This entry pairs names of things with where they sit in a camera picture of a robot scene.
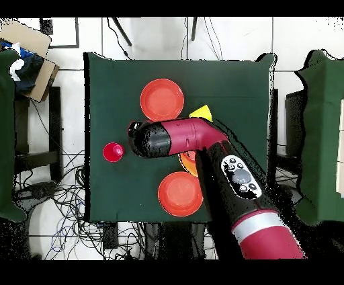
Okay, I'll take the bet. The black floor cable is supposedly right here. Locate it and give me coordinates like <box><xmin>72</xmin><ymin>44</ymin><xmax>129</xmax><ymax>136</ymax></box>
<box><xmin>106</xmin><ymin>17</ymin><xmax>132</xmax><ymax>60</ymax></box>

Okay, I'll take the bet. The black chair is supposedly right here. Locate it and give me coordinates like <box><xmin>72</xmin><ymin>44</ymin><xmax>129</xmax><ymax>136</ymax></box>
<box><xmin>284</xmin><ymin>89</ymin><xmax>307</xmax><ymax>157</ymax></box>

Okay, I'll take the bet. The tangle of floor cables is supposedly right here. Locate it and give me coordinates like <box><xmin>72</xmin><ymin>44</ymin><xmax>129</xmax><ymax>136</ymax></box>
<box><xmin>15</xmin><ymin>149</ymin><xmax>147</xmax><ymax>261</ymax></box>

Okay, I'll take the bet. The large orange bowl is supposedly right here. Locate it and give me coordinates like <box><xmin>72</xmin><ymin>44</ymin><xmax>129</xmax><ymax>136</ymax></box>
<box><xmin>177</xmin><ymin>151</ymin><xmax>200</xmax><ymax>178</ymax></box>

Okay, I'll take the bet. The dark green tablecloth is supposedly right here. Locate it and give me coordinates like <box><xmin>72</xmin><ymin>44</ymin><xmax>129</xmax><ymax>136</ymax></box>
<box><xmin>83</xmin><ymin>51</ymin><xmax>277</xmax><ymax>225</ymax></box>

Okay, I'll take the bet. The black pedestal leg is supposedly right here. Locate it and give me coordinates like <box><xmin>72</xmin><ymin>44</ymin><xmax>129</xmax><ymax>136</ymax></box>
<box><xmin>13</xmin><ymin>181</ymin><xmax>58</xmax><ymax>213</ymax></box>

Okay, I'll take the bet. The black power strip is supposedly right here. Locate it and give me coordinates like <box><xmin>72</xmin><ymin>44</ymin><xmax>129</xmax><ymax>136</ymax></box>
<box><xmin>102</xmin><ymin>222</ymin><xmax>120</xmax><ymax>250</ymax></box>

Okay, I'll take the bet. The cardboard box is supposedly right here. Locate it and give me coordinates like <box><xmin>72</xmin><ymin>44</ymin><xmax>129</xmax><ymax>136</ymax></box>
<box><xmin>0</xmin><ymin>18</ymin><xmax>60</xmax><ymax>104</ymax></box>

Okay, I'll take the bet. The green cloth side table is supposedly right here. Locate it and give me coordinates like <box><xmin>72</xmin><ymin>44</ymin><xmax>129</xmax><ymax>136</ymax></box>
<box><xmin>294</xmin><ymin>49</ymin><xmax>344</xmax><ymax>226</ymax></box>
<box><xmin>0</xmin><ymin>49</ymin><xmax>28</xmax><ymax>223</ymax></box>

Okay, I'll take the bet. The blue and white cloth bundle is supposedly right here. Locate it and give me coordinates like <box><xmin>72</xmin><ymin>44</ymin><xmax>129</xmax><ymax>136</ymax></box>
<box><xmin>0</xmin><ymin>40</ymin><xmax>45</xmax><ymax>93</ymax></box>

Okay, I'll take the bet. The red cup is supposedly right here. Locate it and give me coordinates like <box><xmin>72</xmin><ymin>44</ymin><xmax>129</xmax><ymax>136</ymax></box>
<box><xmin>102</xmin><ymin>142</ymin><xmax>126</xmax><ymax>163</ymax></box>

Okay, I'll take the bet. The black metal frame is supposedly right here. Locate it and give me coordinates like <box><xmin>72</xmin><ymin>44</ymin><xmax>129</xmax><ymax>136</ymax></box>
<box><xmin>39</xmin><ymin>17</ymin><xmax>81</xmax><ymax>50</ymax></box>

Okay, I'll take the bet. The yellow cup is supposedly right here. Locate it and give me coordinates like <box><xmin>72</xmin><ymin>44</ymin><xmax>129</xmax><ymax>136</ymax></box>
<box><xmin>188</xmin><ymin>104</ymin><xmax>214</xmax><ymax>122</ymax></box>

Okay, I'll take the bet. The wide red-orange bowl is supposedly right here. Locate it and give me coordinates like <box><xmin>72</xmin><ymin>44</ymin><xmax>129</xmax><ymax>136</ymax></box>
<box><xmin>140</xmin><ymin>78</ymin><xmax>185</xmax><ymax>122</ymax></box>
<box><xmin>157</xmin><ymin>171</ymin><xmax>204</xmax><ymax>218</ymax></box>

